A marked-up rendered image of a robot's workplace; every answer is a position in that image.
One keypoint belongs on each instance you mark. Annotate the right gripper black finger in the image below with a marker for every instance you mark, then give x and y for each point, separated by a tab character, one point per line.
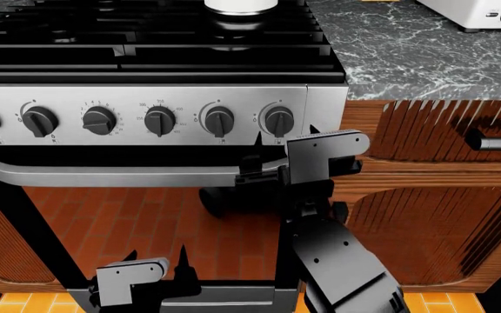
313	129
258	146

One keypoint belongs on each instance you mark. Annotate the white countertop appliance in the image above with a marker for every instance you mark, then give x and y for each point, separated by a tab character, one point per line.
463	13

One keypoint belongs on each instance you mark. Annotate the glass oven door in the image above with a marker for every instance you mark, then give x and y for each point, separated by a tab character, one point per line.
146	228

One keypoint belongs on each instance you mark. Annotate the white pot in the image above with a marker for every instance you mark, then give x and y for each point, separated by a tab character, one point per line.
241	6

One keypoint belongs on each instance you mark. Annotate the grey L-shaped camera bracket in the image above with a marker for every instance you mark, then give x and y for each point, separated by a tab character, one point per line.
309	156

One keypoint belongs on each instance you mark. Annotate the wooden cabinet drawer front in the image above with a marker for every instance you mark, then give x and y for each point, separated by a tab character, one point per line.
424	130

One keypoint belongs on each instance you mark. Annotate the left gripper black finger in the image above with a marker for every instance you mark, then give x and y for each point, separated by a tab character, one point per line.
184	262
132	256

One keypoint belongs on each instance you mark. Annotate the black oven temperature knob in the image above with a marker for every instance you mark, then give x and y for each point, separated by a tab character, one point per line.
160	121

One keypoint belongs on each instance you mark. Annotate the black cast iron grate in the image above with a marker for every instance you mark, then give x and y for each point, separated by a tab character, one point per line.
37	49
276	49

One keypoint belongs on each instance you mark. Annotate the stainless steel gas stove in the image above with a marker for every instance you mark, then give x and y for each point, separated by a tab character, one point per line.
146	94

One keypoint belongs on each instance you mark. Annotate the black timer knob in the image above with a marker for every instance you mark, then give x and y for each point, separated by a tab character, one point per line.
99	120

